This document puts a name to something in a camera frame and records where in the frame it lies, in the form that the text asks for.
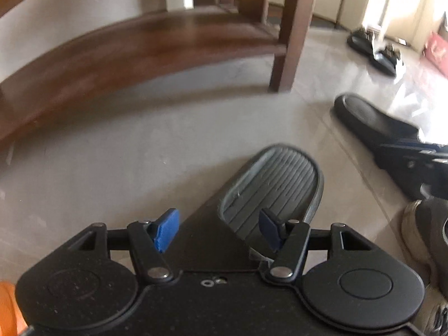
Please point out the dark grey rubber slide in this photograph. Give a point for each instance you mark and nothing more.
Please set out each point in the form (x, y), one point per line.
(273, 175)

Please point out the black rubber slide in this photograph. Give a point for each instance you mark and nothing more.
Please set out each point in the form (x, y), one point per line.
(367, 119)

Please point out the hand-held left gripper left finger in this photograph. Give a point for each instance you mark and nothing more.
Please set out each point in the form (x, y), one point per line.
(166, 229)

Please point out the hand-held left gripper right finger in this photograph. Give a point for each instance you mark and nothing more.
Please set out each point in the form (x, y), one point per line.
(271, 231)

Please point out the grey mesh shoe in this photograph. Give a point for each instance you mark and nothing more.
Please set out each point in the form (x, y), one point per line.
(439, 315)
(430, 234)

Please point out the orange rubber slide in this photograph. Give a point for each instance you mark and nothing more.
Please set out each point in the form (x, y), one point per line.
(8, 308)

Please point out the brown wooden shoe rack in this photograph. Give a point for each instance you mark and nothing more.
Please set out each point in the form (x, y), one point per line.
(122, 49)

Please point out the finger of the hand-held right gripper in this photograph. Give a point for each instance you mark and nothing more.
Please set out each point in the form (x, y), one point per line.
(413, 150)

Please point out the pink box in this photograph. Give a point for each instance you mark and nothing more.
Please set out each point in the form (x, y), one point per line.
(439, 49)

